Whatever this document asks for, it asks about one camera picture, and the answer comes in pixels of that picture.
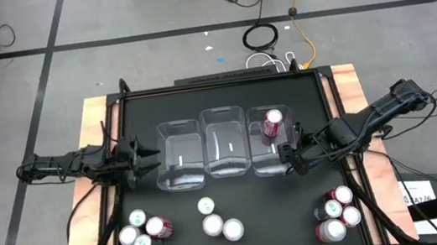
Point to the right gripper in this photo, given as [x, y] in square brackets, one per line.
[313, 149]

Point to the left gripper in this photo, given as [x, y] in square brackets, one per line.
[127, 162]

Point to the clear plastic bin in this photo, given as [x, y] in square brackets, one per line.
[261, 159]
[225, 138]
[181, 161]

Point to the blue silver Red Bull can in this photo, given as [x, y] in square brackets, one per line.
[331, 209]
[143, 243]
[137, 218]
[206, 205]

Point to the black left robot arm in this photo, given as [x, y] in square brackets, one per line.
[71, 163]

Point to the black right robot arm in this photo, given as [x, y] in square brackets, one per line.
[370, 115]

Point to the black table mat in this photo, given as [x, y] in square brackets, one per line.
[256, 219]

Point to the black power strip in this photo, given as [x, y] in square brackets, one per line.
[221, 76]

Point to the white paper label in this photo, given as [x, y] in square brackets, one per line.
[415, 189]
[431, 226]

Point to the black round plug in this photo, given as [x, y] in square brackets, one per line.
[292, 11]

